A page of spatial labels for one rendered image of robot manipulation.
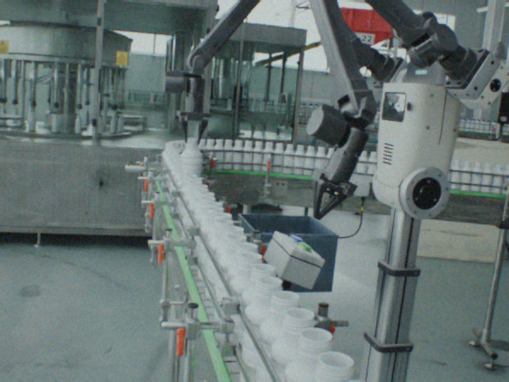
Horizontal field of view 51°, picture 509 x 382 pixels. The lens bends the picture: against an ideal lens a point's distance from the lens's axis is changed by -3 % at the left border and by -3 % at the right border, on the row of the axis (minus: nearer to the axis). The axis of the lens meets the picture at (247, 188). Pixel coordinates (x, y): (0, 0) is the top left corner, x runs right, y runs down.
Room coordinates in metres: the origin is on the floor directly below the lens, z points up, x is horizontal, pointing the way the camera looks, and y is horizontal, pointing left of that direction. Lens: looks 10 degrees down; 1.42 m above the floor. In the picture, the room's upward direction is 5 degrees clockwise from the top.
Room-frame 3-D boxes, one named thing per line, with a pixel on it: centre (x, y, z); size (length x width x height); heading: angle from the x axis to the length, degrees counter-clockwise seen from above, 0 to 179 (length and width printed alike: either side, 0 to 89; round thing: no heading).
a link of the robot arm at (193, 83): (1.73, 0.19, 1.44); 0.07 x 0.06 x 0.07; 104
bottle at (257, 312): (0.75, -0.04, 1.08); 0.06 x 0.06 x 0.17
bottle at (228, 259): (0.98, 0.01, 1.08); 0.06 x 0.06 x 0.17
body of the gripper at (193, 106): (1.73, 0.19, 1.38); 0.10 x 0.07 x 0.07; 103
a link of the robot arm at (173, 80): (1.72, 0.22, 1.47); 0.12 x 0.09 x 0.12; 104
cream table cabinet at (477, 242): (5.52, -2.05, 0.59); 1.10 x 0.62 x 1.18; 85
